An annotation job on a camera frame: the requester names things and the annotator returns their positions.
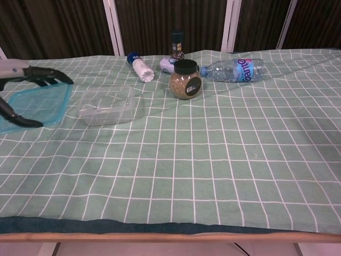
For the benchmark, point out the blue plastic lid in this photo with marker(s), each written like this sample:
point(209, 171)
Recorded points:
point(40, 104)

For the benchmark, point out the pepper grinder with dark cap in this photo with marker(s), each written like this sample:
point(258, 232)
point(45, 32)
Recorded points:
point(177, 45)

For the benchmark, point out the clear water bottle blue label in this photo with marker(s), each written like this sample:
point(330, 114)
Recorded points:
point(234, 70)

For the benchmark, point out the clear plastic container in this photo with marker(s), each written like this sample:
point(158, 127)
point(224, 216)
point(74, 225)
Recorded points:
point(106, 117)

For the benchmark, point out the dark teal under cloth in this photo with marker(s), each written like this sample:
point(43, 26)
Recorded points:
point(80, 226)

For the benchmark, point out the white bottle with blue cap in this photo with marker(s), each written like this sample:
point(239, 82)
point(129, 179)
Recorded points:
point(142, 70)

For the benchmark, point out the round seed jar black lid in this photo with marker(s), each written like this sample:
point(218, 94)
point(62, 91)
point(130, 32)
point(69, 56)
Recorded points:
point(183, 85)

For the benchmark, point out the white screen frame post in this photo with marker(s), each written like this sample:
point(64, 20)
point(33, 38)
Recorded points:
point(287, 24)
point(114, 26)
point(2, 53)
point(230, 26)

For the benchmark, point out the green checked tablecloth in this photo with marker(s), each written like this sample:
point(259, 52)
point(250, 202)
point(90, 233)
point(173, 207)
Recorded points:
point(186, 160)

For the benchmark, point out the wooden table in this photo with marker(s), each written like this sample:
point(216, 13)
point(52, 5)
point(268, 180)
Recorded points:
point(160, 238)

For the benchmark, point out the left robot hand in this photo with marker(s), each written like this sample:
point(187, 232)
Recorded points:
point(40, 73)

